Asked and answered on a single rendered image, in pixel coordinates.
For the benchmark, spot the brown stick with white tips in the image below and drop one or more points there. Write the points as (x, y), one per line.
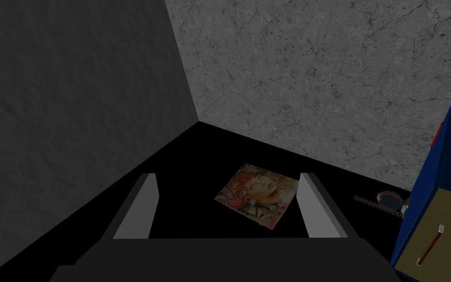
(430, 245)

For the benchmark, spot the blue box with olive panel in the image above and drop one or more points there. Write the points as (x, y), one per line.
(444, 188)

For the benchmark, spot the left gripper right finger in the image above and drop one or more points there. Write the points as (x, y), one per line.
(319, 211)

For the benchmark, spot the magazine with face cover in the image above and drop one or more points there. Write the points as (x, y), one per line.
(257, 195)

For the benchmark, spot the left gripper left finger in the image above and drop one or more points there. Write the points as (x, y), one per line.
(137, 211)

